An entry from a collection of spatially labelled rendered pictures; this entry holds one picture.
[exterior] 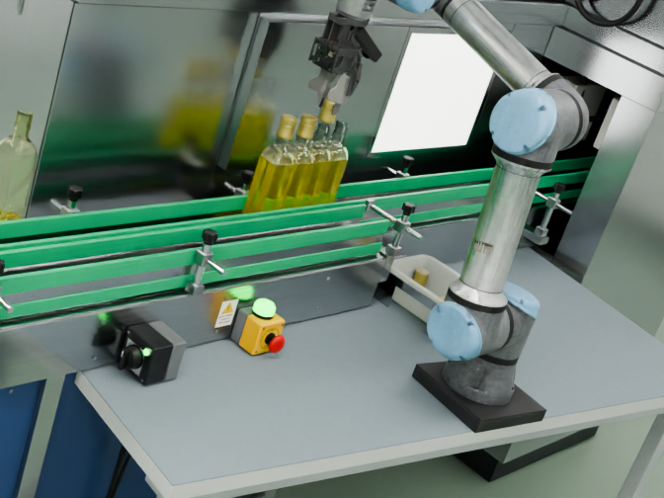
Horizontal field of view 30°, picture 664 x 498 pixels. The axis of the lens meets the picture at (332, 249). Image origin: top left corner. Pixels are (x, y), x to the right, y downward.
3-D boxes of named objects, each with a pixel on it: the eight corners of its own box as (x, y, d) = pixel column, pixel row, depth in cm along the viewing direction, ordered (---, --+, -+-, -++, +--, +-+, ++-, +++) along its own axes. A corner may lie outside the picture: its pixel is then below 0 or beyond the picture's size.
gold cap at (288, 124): (284, 132, 257) (290, 113, 255) (295, 139, 255) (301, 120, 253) (272, 132, 254) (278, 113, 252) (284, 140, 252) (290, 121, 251)
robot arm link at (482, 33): (622, 116, 236) (459, -42, 255) (594, 117, 227) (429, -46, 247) (584, 161, 242) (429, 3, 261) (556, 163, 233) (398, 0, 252)
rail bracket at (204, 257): (196, 289, 236) (214, 226, 231) (220, 308, 232) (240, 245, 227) (180, 291, 233) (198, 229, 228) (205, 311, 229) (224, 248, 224)
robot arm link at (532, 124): (503, 363, 245) (592, 100, 227) (461, 375, 233) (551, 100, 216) (456, 336, 251) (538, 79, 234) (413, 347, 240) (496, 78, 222)
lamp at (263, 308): (263, 306, 249) (267, 293, 248) (278, 318, 247) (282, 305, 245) (247, 309, 246) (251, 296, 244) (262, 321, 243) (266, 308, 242)
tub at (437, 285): (415, 284, 300) (427, 252, 297) (486, 331, 288) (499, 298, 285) (370, 293, 287) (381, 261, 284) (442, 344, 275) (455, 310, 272)
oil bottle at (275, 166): (253, 230, 268) (281, 140, 259) (271, 242, 264) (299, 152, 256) (234, 232, 263) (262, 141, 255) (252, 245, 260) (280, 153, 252)
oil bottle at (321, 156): (290, 224, 276) (317, 137, 268) (306, 236, 273) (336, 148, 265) (272, 226, 272) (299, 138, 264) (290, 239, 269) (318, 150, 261)
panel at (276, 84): (458, 144, 334) (503, 26, 321) (467, 149, 333) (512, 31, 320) (216, 165, 267) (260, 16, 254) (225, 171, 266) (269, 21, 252)
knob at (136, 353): (124, 360, 225) (110, 364, 223) (130, 339, 223) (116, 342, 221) (139, 373, 223) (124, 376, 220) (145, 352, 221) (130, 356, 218)
